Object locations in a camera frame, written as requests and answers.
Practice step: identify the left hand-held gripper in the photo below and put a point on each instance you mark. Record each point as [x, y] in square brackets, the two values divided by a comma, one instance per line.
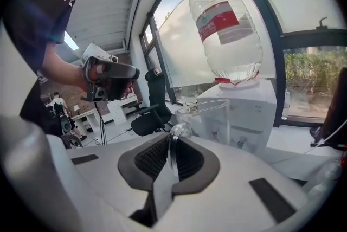
[122, 72]

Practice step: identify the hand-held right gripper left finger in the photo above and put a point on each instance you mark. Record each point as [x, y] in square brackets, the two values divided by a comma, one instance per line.
[103, 171]

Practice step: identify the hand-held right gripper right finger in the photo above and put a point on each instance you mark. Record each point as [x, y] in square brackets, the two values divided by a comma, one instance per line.
[230, 198]

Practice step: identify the clear glass cup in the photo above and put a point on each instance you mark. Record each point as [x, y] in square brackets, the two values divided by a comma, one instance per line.
[214, 122]

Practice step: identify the white water dispenser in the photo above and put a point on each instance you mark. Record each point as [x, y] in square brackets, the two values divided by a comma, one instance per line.
[260, 122]

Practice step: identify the person's left forearm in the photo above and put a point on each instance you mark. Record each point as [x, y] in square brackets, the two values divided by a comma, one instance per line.
[62, 68]

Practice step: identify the clear water jug red label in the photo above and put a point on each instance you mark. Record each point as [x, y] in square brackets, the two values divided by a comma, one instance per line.
[230, 44]

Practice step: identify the person's left hand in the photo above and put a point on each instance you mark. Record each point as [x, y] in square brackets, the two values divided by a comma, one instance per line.
[96, 73]

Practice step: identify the white drawer cabinet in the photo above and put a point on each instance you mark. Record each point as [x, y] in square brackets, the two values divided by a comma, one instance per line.
[119, 111]

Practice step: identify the black office chair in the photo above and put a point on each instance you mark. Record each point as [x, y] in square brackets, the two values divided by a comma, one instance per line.
[157, 106]

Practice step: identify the person's black t-shirt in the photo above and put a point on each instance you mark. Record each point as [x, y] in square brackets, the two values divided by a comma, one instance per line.
[35, 8]

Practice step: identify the black framed window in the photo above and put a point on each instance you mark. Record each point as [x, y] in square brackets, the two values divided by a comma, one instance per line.
[311, 39]

